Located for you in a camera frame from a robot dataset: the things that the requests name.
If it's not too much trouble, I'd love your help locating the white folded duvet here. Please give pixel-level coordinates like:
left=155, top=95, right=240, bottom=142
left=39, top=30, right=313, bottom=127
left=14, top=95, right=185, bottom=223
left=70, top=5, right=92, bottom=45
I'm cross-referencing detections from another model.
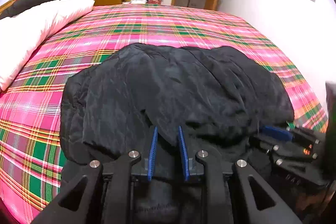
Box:
left=1, top=0, right=95, bottom=91

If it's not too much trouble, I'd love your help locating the pink plaid bed sheet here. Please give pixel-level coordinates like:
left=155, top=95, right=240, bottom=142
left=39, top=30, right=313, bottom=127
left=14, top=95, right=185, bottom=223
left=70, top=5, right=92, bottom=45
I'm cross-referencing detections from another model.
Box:
left=1, top=5, right=328, bottom=223

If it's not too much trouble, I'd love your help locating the black padded jacket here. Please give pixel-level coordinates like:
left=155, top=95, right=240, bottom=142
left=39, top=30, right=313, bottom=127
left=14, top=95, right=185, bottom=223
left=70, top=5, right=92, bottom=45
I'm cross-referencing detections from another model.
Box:
left=59, top=43, right=295, bottom=224

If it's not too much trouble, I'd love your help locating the wooden headboard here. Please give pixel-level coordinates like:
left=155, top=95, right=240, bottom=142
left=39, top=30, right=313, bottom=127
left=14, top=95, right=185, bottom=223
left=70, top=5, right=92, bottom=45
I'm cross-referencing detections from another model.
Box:
left=0, top=0, right=16, bottom=14

